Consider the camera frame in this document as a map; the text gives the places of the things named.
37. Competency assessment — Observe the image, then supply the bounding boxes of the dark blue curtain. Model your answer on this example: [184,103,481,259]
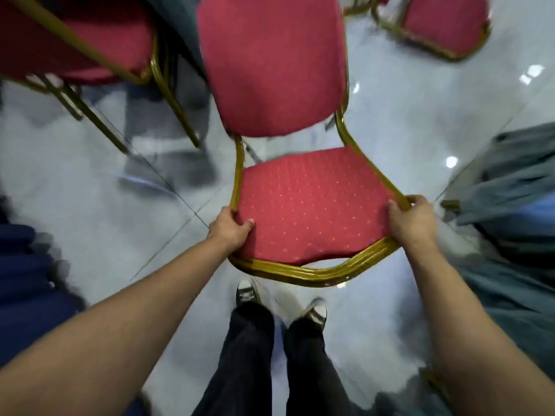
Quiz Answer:
[0,194,150,416]

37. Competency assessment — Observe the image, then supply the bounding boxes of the person's right forearm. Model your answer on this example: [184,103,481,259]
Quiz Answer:
[403,240,555,416]

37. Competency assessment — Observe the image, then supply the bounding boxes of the red chair gold frame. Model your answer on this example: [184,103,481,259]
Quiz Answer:
[197,0,413,289]
[0,0,202,154]
[342,0,493,62]

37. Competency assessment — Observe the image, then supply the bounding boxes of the black trousers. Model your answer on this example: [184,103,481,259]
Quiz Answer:
[190,300,352,416]

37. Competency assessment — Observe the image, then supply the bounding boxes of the person's right hand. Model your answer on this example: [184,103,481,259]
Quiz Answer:
[387,194,439,252]

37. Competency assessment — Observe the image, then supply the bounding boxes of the person's left forearm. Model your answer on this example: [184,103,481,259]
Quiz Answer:
[0,236,233,416]

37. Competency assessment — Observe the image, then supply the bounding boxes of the person's left hand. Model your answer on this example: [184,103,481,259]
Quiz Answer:
[207,206,256,256]

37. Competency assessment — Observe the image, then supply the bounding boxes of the black white canvas sneaker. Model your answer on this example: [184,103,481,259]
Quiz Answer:
[235,279,261,306]
[301,298,328,330]

